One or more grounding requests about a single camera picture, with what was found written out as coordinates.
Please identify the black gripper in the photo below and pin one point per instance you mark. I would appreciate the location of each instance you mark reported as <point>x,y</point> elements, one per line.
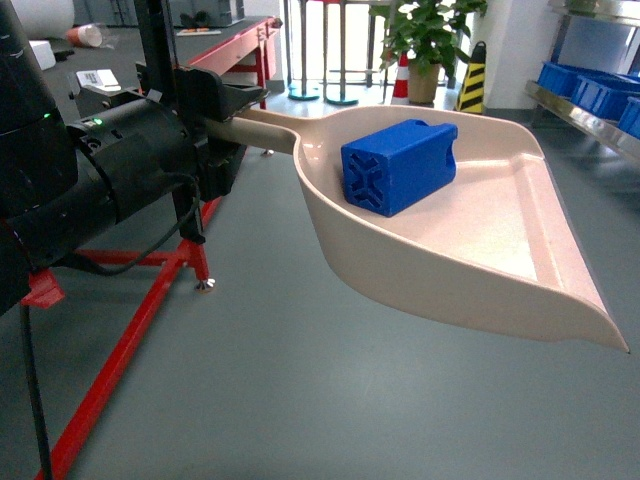
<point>202,95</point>

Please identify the blue plastic block part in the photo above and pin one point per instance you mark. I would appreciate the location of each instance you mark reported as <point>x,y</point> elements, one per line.
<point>393,168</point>

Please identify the beige plastic dustpan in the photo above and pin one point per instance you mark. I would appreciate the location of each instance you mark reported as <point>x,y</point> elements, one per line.
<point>492,251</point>

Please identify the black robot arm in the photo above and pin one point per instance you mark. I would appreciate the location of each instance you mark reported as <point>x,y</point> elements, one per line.
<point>64,184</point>

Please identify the steel roller shelf rack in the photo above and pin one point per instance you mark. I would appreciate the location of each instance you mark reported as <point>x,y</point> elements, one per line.
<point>605,132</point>

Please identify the white label plate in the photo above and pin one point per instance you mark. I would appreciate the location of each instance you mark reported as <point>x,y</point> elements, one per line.
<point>103,79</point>

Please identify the white paper cup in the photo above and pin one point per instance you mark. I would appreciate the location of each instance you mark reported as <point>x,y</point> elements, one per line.
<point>85,36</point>

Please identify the red white traffic cone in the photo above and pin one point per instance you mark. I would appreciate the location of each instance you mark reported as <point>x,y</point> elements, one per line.
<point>401,85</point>

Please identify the white foam box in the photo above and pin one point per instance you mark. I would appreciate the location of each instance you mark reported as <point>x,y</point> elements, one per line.
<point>44,53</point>

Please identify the green potted plant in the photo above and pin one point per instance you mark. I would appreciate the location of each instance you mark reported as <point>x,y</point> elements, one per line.
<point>429,33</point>

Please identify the red tape tag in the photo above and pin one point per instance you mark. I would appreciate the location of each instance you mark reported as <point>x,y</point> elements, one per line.
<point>45,290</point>

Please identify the yellow black traffic bollard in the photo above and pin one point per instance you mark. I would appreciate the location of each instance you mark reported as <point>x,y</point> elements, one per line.
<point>471,95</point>

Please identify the blue crate back right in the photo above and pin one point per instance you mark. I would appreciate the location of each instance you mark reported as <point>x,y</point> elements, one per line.
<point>560,79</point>

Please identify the blue crate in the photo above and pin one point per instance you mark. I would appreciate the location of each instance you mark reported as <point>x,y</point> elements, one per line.
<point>560,79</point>
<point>630,119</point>
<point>604,97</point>

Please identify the blue crate front right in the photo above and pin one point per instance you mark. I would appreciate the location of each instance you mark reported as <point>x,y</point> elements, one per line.
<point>604,97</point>

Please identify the blue crate far right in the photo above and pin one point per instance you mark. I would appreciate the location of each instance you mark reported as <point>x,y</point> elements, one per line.
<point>630,119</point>

